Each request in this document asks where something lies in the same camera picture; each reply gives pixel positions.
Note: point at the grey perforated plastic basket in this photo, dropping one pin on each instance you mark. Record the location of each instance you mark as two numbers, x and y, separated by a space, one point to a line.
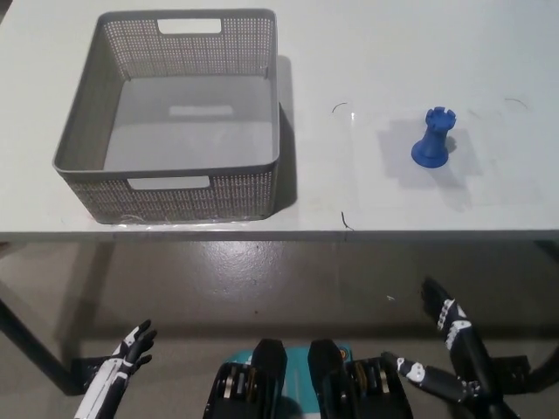
183 131

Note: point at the black table foot plate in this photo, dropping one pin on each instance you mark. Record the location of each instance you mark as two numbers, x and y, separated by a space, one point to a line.
87 366
508 364

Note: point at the robot body black teal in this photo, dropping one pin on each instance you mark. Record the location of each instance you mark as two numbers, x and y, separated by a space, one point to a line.
271 375

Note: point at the black metal table leg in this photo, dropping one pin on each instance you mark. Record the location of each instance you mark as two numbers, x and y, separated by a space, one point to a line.
548 362
30 336

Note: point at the blue rook chess piece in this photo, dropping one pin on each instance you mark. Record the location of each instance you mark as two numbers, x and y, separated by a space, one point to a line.
431 144

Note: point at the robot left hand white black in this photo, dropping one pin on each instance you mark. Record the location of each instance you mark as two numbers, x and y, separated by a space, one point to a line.
107 375

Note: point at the robot right hand white black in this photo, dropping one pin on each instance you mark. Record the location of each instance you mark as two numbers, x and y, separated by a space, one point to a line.
469 358

